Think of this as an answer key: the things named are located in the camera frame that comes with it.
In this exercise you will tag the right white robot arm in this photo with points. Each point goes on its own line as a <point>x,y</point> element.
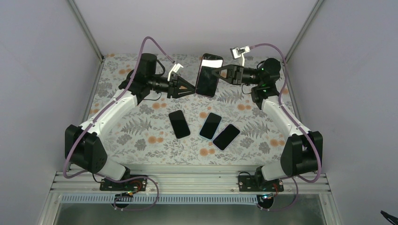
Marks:
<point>302,152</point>

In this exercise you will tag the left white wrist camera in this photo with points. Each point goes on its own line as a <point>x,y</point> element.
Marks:
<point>174,70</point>

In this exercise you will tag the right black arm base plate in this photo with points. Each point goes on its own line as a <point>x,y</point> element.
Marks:
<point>256,183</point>

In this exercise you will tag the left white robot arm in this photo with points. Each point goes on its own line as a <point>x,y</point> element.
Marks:
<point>83,143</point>

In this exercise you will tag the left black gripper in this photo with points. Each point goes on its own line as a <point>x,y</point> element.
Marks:
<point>174,83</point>

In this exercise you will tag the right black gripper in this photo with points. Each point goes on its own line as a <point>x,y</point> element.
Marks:
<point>236,73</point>

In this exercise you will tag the purple smartphone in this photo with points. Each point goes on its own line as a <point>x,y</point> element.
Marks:
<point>206,83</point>

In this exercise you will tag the aluminium frame post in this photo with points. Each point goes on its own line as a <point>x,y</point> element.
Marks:
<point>304,28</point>
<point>85,28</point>

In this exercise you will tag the right aluminium frame post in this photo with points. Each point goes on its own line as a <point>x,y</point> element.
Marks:
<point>304,28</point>

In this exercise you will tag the aluminium mounting rail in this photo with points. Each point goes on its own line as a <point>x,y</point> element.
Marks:
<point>171,179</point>

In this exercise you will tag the smartphone in clear case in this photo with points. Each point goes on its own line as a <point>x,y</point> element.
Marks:
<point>226,137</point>

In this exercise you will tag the left aluminium frame post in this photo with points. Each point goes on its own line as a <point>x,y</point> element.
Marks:
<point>85,28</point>

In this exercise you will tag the black smartphone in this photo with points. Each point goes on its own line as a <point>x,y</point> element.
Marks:
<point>179,124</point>

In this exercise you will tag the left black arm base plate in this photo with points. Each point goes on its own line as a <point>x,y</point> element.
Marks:
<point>138,184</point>

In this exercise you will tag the floral patterned table mat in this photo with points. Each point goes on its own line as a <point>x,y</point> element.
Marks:
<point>144,135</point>

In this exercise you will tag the slotted grey cable duct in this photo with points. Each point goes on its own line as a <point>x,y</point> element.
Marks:
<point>162,199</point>

